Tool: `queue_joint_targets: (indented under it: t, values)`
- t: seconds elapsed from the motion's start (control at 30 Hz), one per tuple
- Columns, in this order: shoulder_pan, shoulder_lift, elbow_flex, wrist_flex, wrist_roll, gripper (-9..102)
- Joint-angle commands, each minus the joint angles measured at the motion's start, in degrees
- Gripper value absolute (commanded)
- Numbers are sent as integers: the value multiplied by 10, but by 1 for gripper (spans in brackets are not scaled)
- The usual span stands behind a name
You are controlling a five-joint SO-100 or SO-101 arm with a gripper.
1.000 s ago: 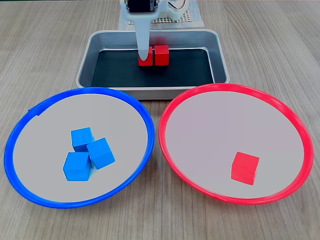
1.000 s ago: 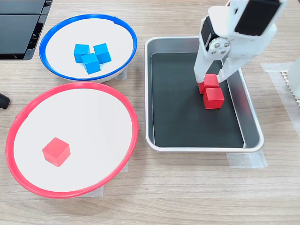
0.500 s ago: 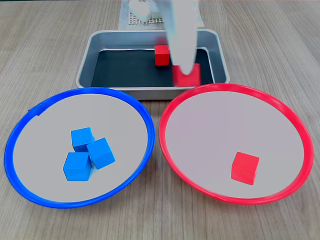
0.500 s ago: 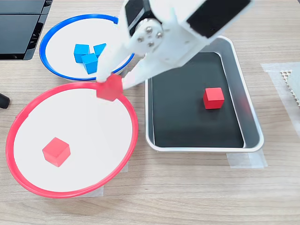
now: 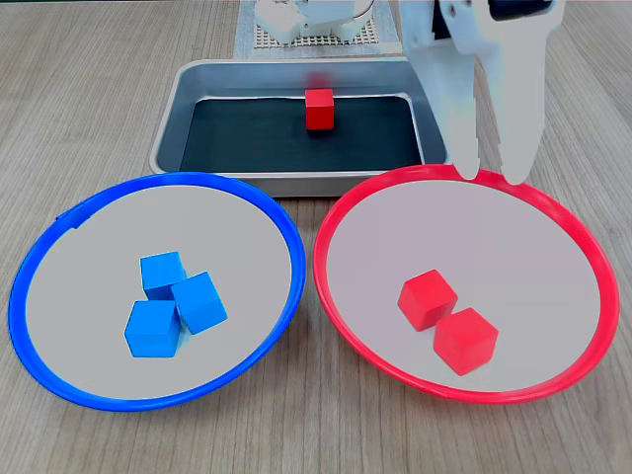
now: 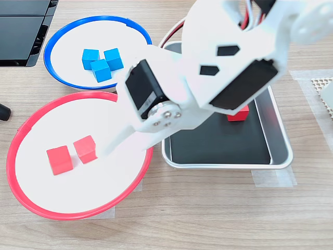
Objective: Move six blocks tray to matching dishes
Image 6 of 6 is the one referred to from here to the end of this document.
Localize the blue wooden cube block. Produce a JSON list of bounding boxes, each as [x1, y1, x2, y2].
[[103, 48, 124, 71], [90, 59, 112, 83], [81, 48, 100, 70]]

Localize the red wooden cube block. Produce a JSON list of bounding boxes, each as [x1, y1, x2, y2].
[[46, 145, 74, 176], [226, 104, 250, 122], [73, 134, 97, 165]]

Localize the black tray liner mat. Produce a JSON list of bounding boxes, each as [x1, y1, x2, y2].
[[169, 104, 272, 165]]

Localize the silver metal tray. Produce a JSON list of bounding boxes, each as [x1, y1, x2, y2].
[[159, 41, 294, 170]]

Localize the red rimmed round dish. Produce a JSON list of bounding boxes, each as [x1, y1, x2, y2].
[[6, 91, 154, 221]]

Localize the blue rimmed round dish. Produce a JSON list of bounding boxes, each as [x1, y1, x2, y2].
[[43, 15, 153, 92]]

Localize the black cylindrical object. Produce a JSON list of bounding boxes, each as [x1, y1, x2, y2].
[[0, 103, 12, 122]]

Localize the black flat electronic device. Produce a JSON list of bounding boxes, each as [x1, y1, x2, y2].
[[0, 0, 60, 68]]

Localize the translucent white tape sheet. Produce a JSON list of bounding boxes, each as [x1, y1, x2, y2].
[[289, 69, 333, 157]]

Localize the red black white servo cable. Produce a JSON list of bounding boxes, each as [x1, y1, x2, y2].
[[238, 0, 264, 30], [159, 18, 187, 49]]

